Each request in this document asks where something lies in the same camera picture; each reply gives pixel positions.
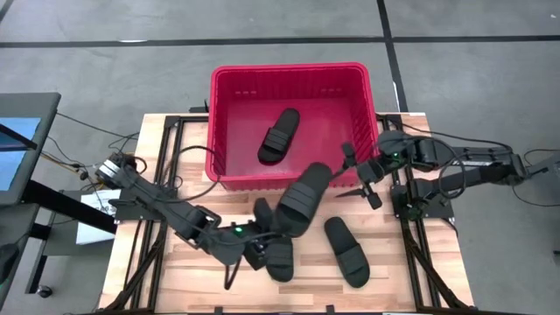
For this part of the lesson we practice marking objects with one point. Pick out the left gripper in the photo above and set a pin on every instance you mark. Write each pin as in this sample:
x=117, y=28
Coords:
x=249, y=262

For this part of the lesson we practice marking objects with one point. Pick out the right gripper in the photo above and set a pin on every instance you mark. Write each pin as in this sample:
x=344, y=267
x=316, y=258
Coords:
x=372, y=172

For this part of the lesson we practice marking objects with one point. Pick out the black rubber slide sandal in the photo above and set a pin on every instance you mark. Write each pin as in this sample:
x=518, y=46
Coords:
x=350, y=258
x=302, y=201
x=280, y=262
x=284, y=124

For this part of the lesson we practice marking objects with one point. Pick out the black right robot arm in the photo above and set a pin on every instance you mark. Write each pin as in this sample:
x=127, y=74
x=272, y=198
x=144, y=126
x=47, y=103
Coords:
x=481, y=172

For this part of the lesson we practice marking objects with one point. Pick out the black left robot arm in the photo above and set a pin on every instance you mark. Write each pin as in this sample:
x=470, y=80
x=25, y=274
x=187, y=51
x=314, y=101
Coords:
x=149, y=192

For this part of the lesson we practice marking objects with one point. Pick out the red plastic bin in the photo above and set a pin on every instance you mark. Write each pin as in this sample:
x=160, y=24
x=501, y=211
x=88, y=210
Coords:
x=332, y=122

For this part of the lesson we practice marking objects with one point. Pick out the white paper sheet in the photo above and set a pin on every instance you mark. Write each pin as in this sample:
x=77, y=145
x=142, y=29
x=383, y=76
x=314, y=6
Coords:
x=94, y=232

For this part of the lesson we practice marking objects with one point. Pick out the black monitor stand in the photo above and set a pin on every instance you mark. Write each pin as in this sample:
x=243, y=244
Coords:
x=65, y=205

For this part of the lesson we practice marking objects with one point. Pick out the black caster wheel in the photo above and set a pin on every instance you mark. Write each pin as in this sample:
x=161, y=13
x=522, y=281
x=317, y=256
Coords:
x=44, y=291

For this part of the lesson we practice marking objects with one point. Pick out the grey side desk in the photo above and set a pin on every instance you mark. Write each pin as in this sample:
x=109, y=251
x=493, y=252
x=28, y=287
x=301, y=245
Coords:
x=17, y=227

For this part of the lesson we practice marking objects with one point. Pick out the monitor with blue screen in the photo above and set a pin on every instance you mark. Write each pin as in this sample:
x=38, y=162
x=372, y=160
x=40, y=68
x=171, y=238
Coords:
x=39, y=131

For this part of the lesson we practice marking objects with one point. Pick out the black table edge bracket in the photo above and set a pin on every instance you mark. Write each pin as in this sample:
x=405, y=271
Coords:
x=218, y=311
x=330, y=310

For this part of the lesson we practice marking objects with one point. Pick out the right black aluminium frame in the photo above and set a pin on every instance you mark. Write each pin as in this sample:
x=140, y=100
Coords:
x=387, y=122

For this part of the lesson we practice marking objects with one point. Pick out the black aluminium frame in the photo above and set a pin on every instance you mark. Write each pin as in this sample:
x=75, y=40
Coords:
x=172, y=119
x=387, y=122

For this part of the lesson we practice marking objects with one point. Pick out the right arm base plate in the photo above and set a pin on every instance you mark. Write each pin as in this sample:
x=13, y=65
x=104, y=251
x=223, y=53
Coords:
x=442, y=212

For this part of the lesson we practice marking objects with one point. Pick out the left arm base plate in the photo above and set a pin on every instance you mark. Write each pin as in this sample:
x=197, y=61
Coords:
x=127, y=212

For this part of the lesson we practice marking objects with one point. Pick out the left black aluminium frame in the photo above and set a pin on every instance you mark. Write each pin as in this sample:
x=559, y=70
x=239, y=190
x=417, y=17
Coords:
x=172, y=119

